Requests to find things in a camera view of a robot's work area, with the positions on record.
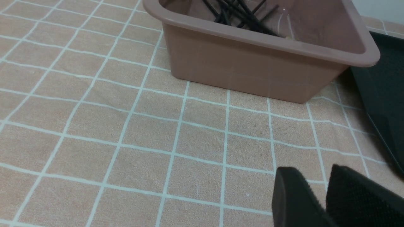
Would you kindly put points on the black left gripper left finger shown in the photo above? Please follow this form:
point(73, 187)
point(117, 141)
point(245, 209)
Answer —
point(294, 203)

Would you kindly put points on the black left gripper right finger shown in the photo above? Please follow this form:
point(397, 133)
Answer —
point(353, 200)

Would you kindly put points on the black plastic tray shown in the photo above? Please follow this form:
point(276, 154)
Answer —
point(381, 88)

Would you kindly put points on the pink plastic bin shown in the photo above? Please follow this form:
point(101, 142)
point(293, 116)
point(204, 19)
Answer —
point(318, 40)

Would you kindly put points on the black chopstick in bin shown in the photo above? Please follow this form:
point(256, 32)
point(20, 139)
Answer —
point(236, 13)
point(249, 17)
point(211, 9)
point(224, 16)

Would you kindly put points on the pink checkered tablecloth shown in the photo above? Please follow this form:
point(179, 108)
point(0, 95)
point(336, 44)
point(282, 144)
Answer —
point(95, 132)

